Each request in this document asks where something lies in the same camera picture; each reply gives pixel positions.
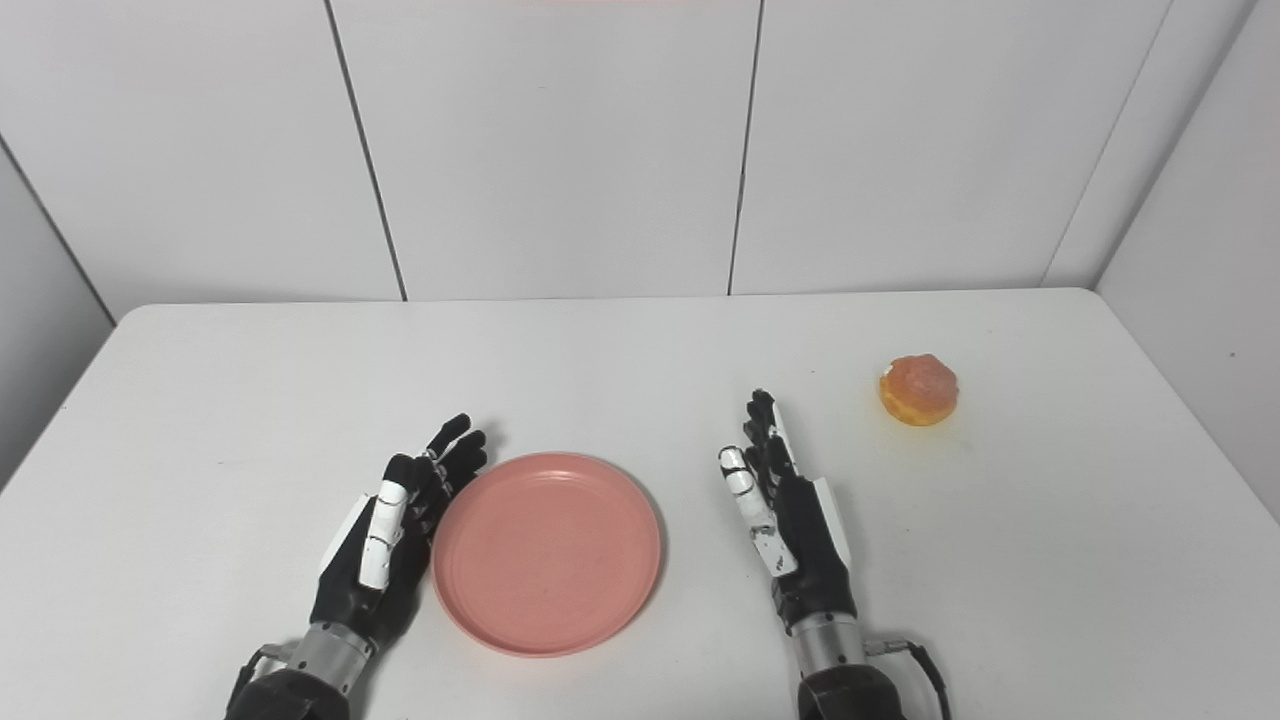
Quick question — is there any golden cream puff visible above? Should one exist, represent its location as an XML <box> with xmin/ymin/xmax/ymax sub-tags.
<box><xmin>878</xmin><ymin>353</ymin><xmax>961</xmax><ymax>428</ymax></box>

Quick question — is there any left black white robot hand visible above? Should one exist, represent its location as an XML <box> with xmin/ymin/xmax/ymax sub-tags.
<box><xmin>309</xmin><ymin>412</ymin><xmax>489</xmax><ymax>651</ymax></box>

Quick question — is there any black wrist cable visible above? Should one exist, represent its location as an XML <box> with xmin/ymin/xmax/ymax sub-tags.
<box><xmin>226</xmin><ymin>644</ymin><xmax>297</xmax><ymax>719</ymax></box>
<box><xmin>862</xmin><ymin>636</ymin><xmax>954</xmax><ymax>720</ymax></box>

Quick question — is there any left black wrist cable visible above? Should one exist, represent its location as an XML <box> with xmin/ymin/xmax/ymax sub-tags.
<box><xmin>226</xmin><ymin>644</ymin><xmax>297</xmax><ymax>719</ymax></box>

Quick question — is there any pink round plate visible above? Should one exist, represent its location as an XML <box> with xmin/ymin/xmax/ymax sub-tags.
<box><xmin>431</xmin><ymin>451</ymin><xmax>663</xmax><ymax>658</ymax></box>

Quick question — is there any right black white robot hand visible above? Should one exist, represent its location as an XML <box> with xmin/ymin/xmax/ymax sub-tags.
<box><xmin>718</xmin><ymin>389</ymin><xmax>859</xmax><ymax>635</ymax></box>

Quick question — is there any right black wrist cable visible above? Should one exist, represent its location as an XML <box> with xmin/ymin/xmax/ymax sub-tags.
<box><xmin>862</xmin><ymin>636</ymin><xmax>954</xmax><ymax>720</ymax></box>

